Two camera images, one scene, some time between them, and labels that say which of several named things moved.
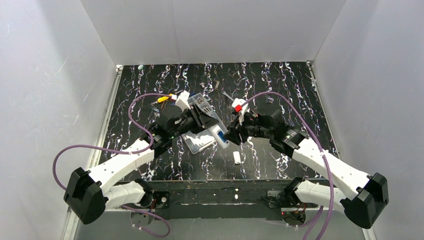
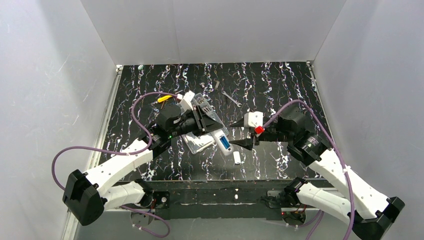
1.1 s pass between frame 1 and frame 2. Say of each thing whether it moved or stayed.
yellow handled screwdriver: stayed
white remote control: moved
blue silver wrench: stayed
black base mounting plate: stayed
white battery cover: stayed
